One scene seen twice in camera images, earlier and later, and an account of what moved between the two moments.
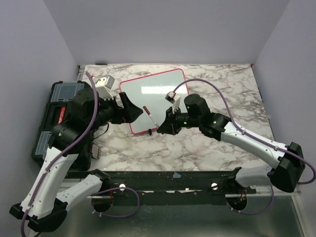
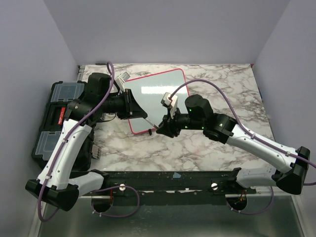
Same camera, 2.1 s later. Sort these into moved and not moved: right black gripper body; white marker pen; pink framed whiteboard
Moved: white marker pen
Not moved: right black gripper body; pink framed whiteboard
